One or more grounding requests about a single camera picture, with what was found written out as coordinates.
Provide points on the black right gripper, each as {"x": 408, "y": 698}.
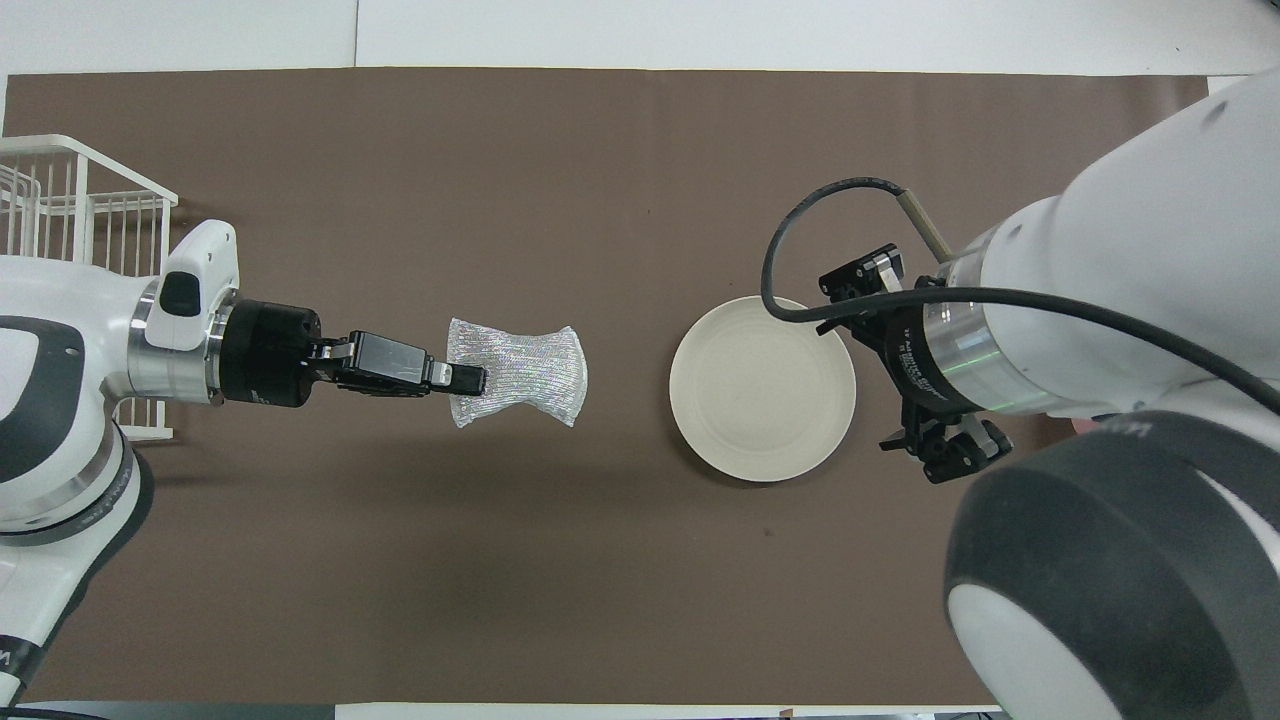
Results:
{"x": 860, "y": 280}

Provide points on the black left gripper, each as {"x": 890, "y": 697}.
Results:
{"x": 385, "y": 365}

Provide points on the silver mesh sponge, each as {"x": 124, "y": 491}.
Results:
{"x": 530, "y": 375}

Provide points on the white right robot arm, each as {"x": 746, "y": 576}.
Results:
{"x": 1120, "y": 400}

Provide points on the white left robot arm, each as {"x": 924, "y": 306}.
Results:
{"x": 60, "y": 400}

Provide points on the cream round plate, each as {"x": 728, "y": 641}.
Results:
{"x": 762, "y": 390}

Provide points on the brown table mat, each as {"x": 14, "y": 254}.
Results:
{"x": 500, "y": 550}

